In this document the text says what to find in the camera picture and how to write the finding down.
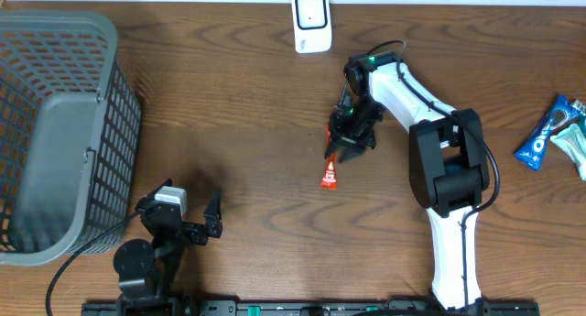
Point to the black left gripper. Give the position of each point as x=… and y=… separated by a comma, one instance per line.
x=197, y=236

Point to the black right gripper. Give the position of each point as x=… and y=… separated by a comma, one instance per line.
x=341, y=135

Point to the red Nescafe stick sachet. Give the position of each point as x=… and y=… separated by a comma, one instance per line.
x=329, y=178

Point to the blue Oreo cookie pack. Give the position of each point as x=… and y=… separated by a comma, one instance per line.
x=532, y=152

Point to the mint green wipes pack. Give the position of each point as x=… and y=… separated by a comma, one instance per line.
x=571, y=141

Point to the teal mouthwash bottle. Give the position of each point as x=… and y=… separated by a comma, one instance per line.
x=580, y=107

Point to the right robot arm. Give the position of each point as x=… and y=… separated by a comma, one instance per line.
x=447, y=161

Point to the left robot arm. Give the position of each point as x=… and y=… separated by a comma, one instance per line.
x=147, y=269

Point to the white barcode scanner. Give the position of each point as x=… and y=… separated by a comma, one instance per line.
x=312, y=25

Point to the grey plastic basket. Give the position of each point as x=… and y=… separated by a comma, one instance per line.
x=70, y=126

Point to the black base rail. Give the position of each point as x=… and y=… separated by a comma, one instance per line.
x=233, y=308

